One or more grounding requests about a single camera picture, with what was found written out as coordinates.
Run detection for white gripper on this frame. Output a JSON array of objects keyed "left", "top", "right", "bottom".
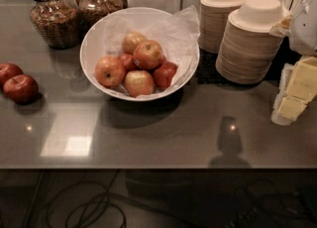
[{"left": 269, "top": 0, "right": 317, "bottom": 126}]

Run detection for yellow-red apple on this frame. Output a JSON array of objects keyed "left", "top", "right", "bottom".
[
  {"left": 124, "top": 70, "right": 155, "bottom": 97},
  {"left": 133, "top": 40, "right": 163, "bottom": 69},
  {"left": 94, "top": 56, "right": 126, "bottom": 88}
]

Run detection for black mat under bowl stacks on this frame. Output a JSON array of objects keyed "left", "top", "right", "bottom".
[{"left": 195, "top": 38, "right": 301, "bottom": 85}]

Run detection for red apple right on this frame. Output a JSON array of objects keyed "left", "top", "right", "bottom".
[{"left": 153, "top": 61, "right": 178, "bottom": 90}]

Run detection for white ceramic bowl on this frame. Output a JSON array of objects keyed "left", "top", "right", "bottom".
[{"left": 79, "top": 6, "right": 201, "bottom": 102}]

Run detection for small red apple middle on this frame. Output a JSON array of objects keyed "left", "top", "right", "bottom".
[{"left": 119, "top": 54, "right": 137, "bottom": 71}]

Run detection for yellowish apple at back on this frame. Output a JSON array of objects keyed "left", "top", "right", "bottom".
[{"left": 122, "top": 31, "right": 147, "bottom": 55}]

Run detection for dark red apple on table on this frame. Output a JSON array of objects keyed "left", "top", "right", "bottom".
[{"left": 3, "top": 74, "right": 39, "bottom": 103}]

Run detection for dark red apple far left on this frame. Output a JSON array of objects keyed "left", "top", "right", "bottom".
[{"left": 0, "top": 63, "right": 23, "bottom": 88}]

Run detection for front stack of paper bowls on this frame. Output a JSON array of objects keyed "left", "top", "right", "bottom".
[{"left": 215, "top": 0, "right": 283, "bottom": 85}]

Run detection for stack of paper bowls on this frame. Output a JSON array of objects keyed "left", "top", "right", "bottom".
[
  {"left": 215, "top": 0, "right": 283, "bottom": 85},
  {"left": 198, "top": 0, "right": 246, "bottom": 54}
]

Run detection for rear stack of paper bowls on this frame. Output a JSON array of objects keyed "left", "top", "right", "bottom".
[{"left": 198, "top": 0, "right": 246, "bottom": 54}]

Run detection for glass jar of granola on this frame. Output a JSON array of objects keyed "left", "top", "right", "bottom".
[{"left": 30, "top": 0, "right": 80, "bottom": 49}]

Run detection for black cables under table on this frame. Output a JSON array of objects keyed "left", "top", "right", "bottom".
[{"left": 19, "top": 170, "right": 317, "bottom": 228}]

